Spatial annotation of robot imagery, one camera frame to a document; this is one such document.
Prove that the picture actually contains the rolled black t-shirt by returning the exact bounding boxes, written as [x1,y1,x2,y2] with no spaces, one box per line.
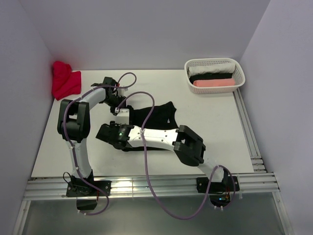
[189,73,232,84]

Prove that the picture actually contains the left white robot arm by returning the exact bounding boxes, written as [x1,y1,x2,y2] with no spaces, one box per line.
[57,77,124,196]

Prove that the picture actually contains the white plastic basket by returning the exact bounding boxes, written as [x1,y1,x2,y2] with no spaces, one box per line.
[184,58,246,94]

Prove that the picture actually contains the red t-shirt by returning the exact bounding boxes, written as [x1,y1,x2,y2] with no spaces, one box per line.
[52,61,82,100]

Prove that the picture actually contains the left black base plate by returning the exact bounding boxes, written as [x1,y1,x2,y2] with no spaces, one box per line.
[66,180,112,212]

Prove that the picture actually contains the rolled white t-shirt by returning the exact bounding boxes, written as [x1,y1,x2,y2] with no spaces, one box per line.
[187,63,236,76]

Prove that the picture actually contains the black t-shirt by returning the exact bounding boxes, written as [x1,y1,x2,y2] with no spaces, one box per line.
[126,101,178,152]
[189,73,232,84]

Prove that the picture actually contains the aluminium mounting rail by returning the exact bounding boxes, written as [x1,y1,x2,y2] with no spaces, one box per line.
[23,171,281,200]

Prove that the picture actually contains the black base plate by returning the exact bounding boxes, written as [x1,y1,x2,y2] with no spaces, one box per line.
[66,180,112,212]
[196,175,240,207]

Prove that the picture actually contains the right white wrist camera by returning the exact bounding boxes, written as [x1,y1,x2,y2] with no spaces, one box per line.
[114,108,130,125]

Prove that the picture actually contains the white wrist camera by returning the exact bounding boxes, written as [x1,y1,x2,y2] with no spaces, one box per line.
[116,88,128,97]
[114,108,130,125]

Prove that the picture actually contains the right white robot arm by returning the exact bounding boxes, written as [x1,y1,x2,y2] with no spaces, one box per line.
[96,121,229,191]

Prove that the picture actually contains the rolled pink t-shirt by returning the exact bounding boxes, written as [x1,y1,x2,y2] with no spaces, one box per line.
[193,78,236,88]

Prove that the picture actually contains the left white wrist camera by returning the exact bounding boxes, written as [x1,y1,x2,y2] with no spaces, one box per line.
[116,88,128,97]

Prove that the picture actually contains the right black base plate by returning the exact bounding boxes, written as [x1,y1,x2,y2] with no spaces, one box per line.
[196,175,240,207]

